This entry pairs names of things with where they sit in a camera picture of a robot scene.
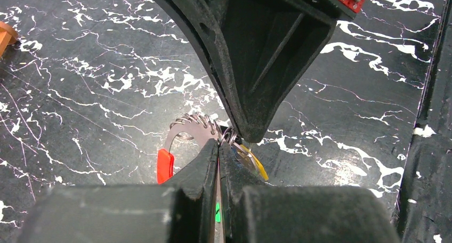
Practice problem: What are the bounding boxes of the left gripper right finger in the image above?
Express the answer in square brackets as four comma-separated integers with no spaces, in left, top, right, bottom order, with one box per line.
[218,143,399,242]

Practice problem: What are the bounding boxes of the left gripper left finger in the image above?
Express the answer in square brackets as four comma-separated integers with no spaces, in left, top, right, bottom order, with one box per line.
[16,140,219,242]

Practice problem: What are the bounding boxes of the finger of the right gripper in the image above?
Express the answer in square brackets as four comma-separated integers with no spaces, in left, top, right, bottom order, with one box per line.
[153,0,353,143]

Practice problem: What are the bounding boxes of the bunch of coloured keys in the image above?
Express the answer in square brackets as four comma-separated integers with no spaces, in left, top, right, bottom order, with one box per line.
[156,142,270,224]

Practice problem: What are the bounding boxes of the white keyring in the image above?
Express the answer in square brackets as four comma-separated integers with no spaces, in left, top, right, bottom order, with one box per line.
[163,112,243,151]

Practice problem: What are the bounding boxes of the orange wooden shelf rack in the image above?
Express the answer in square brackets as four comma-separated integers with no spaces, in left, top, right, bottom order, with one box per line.
[0,21,19,56]

